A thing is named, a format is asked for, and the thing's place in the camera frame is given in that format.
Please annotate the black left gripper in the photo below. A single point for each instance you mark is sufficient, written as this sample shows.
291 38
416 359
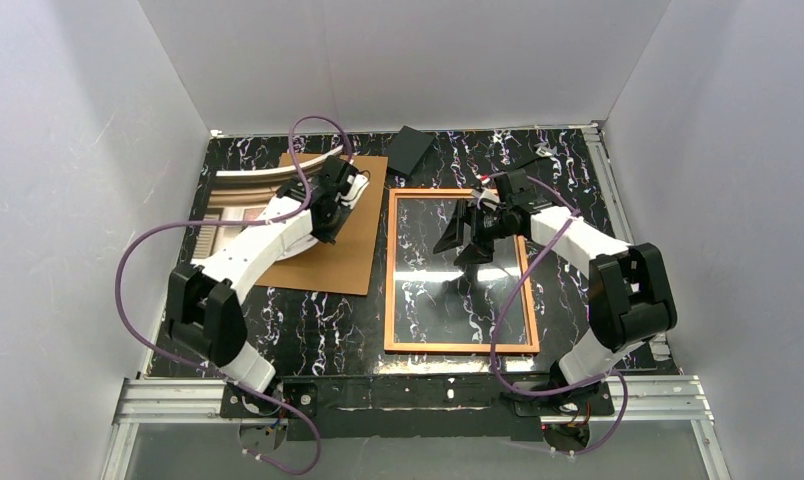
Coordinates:
339 176

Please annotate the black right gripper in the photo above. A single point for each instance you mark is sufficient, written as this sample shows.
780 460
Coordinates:
478 226

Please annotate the brown cardboard backing board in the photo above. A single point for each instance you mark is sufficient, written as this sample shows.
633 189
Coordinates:
345 266

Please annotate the orange picture frame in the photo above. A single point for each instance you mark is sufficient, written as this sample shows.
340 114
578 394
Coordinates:
392 278

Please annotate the clear acrylic sheet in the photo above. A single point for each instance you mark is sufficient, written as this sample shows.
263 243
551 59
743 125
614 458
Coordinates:
462 298

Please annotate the printed photo of window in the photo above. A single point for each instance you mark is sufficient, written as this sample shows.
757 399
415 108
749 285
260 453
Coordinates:
236 195

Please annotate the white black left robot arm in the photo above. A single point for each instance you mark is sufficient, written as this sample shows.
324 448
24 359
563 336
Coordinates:
204 300

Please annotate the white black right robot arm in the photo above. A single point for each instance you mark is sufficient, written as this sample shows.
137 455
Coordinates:
630 300

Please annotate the black square block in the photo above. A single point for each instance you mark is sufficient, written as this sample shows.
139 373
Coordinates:
406 150

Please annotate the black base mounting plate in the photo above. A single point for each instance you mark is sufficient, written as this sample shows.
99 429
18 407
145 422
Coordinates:
439 405

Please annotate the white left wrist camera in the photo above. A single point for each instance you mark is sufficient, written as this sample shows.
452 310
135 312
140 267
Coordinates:
358 186

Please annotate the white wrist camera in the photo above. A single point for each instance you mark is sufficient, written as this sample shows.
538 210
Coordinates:
485 199
358 186

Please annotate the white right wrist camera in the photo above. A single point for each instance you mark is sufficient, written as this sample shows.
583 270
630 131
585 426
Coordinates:
485 199

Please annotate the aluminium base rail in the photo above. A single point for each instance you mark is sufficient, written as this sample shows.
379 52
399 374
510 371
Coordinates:
163 401

